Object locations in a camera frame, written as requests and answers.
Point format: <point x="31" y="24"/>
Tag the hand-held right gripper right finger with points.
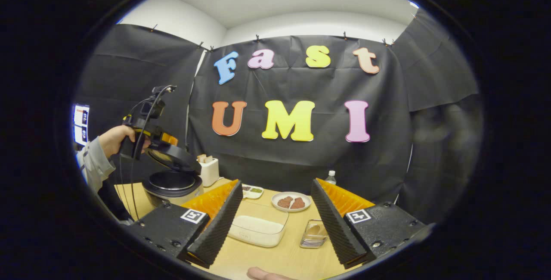
<point x="335" y="228"/>

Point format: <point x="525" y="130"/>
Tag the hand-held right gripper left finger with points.
<point x="224" y="224"/>

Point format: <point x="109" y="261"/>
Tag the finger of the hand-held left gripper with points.
<point x="169" y="139"/>

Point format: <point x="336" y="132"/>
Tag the wooden spoon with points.
<point x="314" y="229"/>

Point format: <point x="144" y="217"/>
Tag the clear metal chopstick holder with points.
<point x="312" y="242"/>

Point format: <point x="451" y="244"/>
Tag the clear container of rice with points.
<point x="258" y="230"/>

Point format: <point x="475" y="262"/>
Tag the black silver rice cooker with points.
<point x="172" y="183"/>

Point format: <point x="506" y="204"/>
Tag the white divided condiment dish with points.
<point x="253" y="191"/>

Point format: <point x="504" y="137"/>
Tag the brown meat piece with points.
<point x="285" y="202"/>
<point x="298" y="203"/>

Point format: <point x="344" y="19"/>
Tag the green tea bottle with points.
<point x="330" y="178"/>

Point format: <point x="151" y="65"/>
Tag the white toaster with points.
<point x="210" y="174"/>

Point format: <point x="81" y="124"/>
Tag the white round plate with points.
<point x="275" y="206"/>

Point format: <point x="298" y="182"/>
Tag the computer monitor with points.
<point x="81" y="125"/>

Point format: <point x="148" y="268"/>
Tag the black backdrop cloth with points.
<point x="301" y="163"/>

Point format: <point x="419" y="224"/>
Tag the small ceiling light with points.
<point x="414" y="4"/>

